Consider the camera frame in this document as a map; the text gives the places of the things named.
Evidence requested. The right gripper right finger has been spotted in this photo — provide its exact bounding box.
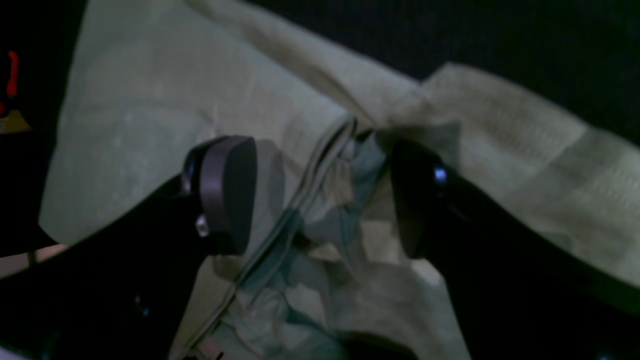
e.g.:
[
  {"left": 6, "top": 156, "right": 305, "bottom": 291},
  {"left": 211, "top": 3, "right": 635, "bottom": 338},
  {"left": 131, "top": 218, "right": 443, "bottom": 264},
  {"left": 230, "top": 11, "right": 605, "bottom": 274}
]
[{"left": 388, "top": 139, "right": 640, "bottom": 360}]

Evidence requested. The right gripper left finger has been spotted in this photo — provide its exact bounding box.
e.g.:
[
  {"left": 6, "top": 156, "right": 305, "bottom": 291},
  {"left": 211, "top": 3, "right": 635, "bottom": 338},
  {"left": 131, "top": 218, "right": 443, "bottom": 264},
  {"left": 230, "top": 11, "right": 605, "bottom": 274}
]
[{"left": 0, "top": 136, "right": 258, "bottom": 360}]

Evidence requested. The olive green T-shirt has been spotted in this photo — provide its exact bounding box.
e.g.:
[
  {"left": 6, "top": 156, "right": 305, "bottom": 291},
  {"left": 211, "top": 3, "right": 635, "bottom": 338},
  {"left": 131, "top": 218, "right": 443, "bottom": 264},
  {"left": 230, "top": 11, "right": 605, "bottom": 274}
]
[{"left": 39, "top": 0, "right": 639, "bottom": 360}]

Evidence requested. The orange black clamp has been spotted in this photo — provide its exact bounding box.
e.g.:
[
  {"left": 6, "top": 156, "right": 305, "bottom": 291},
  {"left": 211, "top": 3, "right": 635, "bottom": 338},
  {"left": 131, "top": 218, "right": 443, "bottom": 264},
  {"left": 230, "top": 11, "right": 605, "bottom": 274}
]
[{"left": 0, "top": 49, "right": 19, "bottom": 118}]

